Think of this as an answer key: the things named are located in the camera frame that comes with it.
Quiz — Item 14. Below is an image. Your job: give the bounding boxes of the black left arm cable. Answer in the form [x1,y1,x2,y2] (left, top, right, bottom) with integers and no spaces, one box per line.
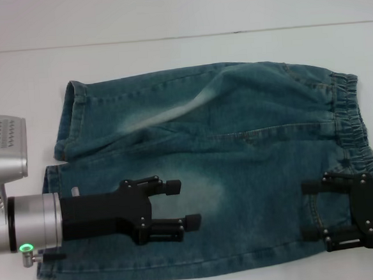
[42,252,68,263]

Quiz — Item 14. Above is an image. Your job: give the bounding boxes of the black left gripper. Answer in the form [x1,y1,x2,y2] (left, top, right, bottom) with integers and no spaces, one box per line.
[57,173,204,252]

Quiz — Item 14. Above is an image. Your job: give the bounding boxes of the blue denim shorts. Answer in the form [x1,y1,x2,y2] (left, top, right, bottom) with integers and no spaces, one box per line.
[21,51,373,280]

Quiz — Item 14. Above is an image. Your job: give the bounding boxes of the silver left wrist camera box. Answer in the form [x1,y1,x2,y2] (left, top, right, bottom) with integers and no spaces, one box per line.
[0,112,31,186]

